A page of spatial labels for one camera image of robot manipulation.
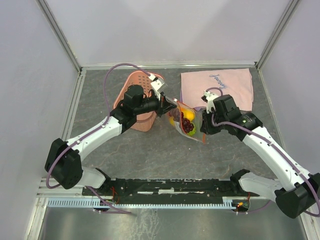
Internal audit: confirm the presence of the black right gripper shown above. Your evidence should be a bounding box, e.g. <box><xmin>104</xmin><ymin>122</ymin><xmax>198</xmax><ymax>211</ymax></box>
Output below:
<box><xmin>199</xmin><ymin>107</ymin><xmax>228</xmax><ymax>135</ymax></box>

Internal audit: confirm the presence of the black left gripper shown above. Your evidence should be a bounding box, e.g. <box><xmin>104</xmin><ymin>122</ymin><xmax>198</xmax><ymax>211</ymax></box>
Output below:
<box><xmin>134</xmin><ymin>90</ymin><xmax>177</xmax><ymax>118</ymax></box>

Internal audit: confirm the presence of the dark red grape bunch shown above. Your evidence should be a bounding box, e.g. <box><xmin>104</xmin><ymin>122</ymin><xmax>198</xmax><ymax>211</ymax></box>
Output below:
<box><xmin>169</xmin><ymin>109</ymin><xmax>195</xmax><ymax>134</ymax></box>

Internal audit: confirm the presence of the green custard apple toy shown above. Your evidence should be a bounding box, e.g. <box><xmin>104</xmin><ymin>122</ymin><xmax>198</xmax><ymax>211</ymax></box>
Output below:
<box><xmin>187</xmin><ymin>128</ymin><xmax>196</xmax><ymax>137</ymax></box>

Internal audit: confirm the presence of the clear zip top bag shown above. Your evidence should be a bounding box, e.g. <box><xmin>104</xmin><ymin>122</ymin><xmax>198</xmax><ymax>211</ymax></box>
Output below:
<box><xmin>166</xmin><ymin>98</ymin><xmax>206</xmax><ymax>144</ymax></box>

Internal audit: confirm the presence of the yellow toy mango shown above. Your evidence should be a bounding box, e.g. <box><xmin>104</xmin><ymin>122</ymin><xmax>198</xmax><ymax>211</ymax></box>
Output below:
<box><xmin>181</xmin><ymin>107</ymin><xmax>195</xmax><ymax>122</ymax></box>

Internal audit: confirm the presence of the pink plastic perforated basket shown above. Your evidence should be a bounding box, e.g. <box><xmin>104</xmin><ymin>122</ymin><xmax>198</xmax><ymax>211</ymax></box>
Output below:
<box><xmin>110</xmin><ymin>70</ymin><xmax>160</xmax><ymax>133</ymax></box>

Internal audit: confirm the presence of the orange toy fruit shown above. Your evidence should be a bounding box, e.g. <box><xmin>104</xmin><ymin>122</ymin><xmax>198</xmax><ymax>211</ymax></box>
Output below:
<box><xmin>169</xmin><ymin>117</ymin><xmax>175</xmax><ymax>126</ymax></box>

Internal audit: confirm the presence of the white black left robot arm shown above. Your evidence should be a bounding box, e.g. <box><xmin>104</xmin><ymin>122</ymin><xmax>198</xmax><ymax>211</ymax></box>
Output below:
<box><xmin>44</xmin><ymin>85</ymin><xmax>177</xmax><ymax>195</ymax></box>

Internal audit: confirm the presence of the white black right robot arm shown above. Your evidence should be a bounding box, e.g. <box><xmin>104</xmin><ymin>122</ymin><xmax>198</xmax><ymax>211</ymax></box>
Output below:
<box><xmin>201</xmin><ymin>91</ymin><xmax>320</xmax><ymax>219</ymax></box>

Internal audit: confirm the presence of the purple cloth under pink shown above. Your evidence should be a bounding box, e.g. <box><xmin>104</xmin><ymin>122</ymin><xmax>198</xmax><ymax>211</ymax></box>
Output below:
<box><xmin>179</xmin><ymin>91</ymin><xmax>204</xmax><ymax>111</ymax></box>

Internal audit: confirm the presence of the pink embroidered cloth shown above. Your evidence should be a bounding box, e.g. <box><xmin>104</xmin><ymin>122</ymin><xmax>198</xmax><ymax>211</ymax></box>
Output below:
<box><xmin>181</xmin><ymin>68</ymin><xmax>254</xmax><ymax>111</ymax></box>

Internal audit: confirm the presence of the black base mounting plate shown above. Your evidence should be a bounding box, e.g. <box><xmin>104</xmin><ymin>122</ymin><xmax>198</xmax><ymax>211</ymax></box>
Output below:
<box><xmin>96</xmin><ymin>178</ymin><xmax>258</xmax><ymax>205</ymax></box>

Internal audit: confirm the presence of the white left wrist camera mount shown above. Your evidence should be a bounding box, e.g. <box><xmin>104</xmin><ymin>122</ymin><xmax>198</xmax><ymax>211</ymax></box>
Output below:
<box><xmin>148</xmin><ymin>73</ymin><xmax>166</xmax><ymax>99</ymax></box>

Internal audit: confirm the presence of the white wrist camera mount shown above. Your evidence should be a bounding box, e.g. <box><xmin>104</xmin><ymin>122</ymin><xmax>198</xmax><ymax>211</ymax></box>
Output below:
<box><xmin>148</xmin><ymin>73</ymin><xmax>166</xmax><ymax>99</ymax></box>
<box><xmin>201</xmin><ymin>91</ymin><xmax>219</xmax><ymax>114</ymax></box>

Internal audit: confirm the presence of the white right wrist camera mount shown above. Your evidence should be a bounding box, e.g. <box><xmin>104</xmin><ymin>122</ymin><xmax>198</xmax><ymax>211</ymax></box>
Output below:
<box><xmin>201</xmin><ymin>91</ymin><xmax>219</xmax><ymax>114</ymax></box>

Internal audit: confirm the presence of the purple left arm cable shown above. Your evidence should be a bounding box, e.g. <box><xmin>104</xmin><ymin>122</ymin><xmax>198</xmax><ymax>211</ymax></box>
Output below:
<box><xmin>46</xmin><ymin>63</ymin><xmax>157</xmax><ymax>216</ymax></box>

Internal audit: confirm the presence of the aluminium frame rail front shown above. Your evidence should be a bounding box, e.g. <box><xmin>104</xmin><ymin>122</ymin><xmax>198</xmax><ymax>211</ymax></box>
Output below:
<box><xmin>37</xmin><ymin>177</ymin><xmax>311</xmax><ymax>200</ymax></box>

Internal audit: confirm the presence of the light blue cable duct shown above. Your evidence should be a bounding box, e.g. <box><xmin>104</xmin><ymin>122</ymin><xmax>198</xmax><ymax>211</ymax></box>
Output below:
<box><xmin>46</xmin><ymin>197</ymin><xmax>237</xmax><ymax>208</ymax></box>

